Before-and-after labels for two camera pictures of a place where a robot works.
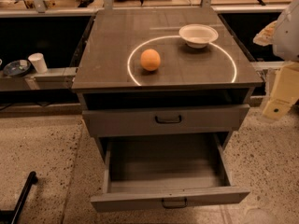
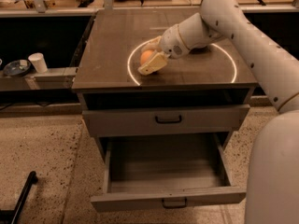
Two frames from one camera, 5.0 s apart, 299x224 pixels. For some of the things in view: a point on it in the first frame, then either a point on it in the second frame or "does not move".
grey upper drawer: [144, 119] does not move
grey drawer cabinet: [162, 90] does not move
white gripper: [288, 36] → [171, 43]
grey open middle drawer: [167, 170] does not move
